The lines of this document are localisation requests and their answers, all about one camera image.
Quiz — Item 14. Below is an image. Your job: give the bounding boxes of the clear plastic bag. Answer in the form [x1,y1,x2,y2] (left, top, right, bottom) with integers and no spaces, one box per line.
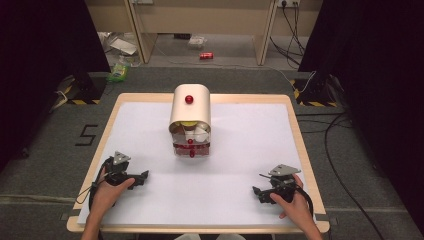
[186,35,208,51]

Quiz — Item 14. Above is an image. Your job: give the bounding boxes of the white wall socket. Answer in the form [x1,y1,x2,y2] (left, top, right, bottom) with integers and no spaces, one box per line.
[277,0,301,9]

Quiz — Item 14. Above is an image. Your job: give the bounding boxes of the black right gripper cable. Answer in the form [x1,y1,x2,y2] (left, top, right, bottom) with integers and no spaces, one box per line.
[292,185,315,218]

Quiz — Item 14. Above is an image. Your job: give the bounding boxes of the person's right hand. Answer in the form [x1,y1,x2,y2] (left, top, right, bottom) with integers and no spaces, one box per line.
[269,173,314,232]

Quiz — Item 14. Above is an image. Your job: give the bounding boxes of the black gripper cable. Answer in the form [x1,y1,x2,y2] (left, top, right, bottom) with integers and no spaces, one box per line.
[292,185,315,218]
[75,156,115,212]

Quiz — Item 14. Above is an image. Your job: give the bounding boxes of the white floor cable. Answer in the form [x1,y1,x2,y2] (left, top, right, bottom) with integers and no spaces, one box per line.
[155,43,317,93]

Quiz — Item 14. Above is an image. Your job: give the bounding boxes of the beige wooden desk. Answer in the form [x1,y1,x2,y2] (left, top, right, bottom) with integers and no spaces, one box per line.
[84,0,324,67]

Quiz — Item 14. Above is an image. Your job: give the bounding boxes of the cream box with red knob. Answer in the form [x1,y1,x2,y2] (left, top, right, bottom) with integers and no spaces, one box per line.
[168,83,213,160]

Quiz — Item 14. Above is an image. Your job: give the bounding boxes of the white table sheet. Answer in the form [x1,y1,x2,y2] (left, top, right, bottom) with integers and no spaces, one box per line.
[77,101,316,228]

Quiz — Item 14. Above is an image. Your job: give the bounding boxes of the person's legs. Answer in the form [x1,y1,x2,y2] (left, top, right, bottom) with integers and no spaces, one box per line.
[173,232,248,240]

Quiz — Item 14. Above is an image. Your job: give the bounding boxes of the wooden table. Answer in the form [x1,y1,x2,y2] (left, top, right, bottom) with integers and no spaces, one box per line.
[66,92,331,235]

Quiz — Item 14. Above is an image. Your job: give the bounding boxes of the white crumpled bags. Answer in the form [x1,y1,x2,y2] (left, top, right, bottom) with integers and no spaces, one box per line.
[97,31,139,57]

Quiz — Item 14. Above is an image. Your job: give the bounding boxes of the green packet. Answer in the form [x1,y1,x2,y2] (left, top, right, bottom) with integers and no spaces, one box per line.
[106,62,131,84]

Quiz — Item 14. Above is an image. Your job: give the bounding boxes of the black cables from socket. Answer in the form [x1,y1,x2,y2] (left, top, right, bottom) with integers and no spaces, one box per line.
[269,2,307,67]

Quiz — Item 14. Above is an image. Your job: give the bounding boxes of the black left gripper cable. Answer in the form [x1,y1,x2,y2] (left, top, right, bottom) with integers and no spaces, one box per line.
[75,156,115,212]

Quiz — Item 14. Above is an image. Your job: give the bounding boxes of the person's left hand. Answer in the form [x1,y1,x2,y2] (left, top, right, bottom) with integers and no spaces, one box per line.
[89,167,136,218]

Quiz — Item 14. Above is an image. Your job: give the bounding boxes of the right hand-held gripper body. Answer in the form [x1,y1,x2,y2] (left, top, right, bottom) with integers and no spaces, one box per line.
[263,163,302,204]

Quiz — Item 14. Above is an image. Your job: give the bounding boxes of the black floor cable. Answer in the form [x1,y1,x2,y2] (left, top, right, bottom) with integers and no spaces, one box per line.
[295,111,388,240]

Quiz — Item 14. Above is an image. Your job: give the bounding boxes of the stand base with striped tape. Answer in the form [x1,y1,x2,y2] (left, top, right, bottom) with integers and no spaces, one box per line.
[49,71,108,112]
[289,73,348,108]

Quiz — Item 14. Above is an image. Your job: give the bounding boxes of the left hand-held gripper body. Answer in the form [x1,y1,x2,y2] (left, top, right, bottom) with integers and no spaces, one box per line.
[103,151,138,187]

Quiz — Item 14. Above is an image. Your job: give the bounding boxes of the black curtain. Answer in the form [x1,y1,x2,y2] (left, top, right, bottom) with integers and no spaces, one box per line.
[0,0,112,172]
[297,0,424,236]

